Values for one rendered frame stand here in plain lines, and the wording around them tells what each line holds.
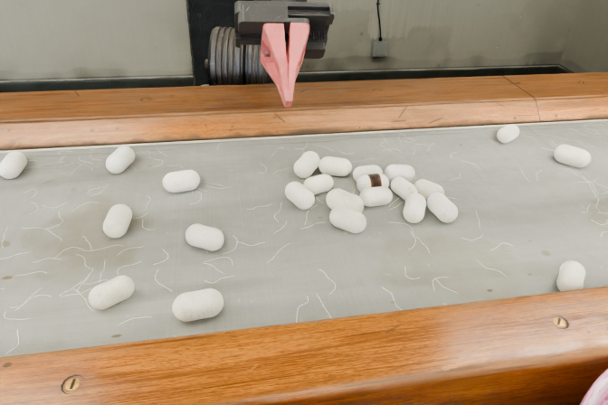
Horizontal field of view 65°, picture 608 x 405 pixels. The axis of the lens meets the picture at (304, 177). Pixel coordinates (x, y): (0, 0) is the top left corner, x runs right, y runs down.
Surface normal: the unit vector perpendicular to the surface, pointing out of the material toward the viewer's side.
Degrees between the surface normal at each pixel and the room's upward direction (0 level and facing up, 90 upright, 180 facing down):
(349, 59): 88
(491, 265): 0
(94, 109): 0
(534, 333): 0
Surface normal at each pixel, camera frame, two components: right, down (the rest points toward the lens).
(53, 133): 0.15, -0.22
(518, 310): 0.04, -0.84
